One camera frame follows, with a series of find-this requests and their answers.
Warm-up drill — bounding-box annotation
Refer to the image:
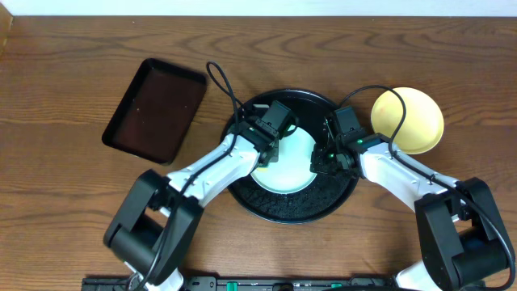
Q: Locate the light green plate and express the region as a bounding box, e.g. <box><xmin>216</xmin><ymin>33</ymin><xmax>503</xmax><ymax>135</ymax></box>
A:
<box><xmin>250</xmin><ymin>128</ymin><xmax>317</xmax><ymax>195</ymax></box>

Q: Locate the yellow plate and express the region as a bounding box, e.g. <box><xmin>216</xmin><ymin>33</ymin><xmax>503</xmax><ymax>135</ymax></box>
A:
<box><xmin>370</xmin><ymin>87</ymin><xmax>444</xmax><ymax>154</ymax></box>

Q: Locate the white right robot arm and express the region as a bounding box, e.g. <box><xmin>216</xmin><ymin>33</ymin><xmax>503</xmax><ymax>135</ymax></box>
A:
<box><xmin>310</xmin><ymin>133</ymin><xmax>516</xmax><ymax>290</ymax></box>

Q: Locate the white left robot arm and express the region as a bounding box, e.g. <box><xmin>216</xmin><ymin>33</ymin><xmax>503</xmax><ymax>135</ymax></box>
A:
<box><xmin>103</xmin><ymin>116</ymin><xmax>298</xmax><ymax>290</ymax></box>

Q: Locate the black rectangular water tray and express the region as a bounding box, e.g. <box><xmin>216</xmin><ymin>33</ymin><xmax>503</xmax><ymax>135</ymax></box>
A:
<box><xmin>102</xmin><ymin>58</ymin><xmax>208</xmax><ymax>165</ymax></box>

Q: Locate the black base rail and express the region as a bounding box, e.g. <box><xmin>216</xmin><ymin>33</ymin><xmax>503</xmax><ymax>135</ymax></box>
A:
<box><xmin>80</xmin><ymin>275</ymin><xmax>399</xmax><ymax>291</ymax></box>

